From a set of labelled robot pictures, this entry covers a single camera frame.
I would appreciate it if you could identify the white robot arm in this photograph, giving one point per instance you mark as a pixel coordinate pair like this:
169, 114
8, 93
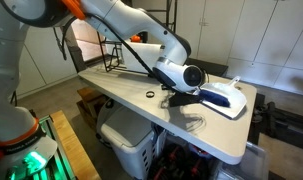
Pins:
23, 143

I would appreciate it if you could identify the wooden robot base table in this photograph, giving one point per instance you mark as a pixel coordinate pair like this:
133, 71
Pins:
81, 164

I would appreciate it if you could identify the white paper towel roll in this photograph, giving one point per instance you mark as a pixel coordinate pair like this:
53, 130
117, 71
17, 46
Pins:
149, 53

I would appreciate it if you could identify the orange power drill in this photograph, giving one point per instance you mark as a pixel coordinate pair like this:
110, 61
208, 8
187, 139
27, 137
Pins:
136, 38

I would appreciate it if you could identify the white laundry basket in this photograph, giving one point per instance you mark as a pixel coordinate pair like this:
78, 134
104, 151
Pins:
131, 136

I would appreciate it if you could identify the blue hand brush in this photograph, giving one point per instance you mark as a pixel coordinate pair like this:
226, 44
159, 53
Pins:
212, 97

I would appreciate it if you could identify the white cabinet doors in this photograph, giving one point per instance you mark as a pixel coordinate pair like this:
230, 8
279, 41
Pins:
259, 40

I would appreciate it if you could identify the clear plastic bin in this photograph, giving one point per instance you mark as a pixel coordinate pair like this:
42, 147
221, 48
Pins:
253, 166

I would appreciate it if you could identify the black wire rack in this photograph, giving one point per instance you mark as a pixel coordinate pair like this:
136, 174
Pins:
111, 50

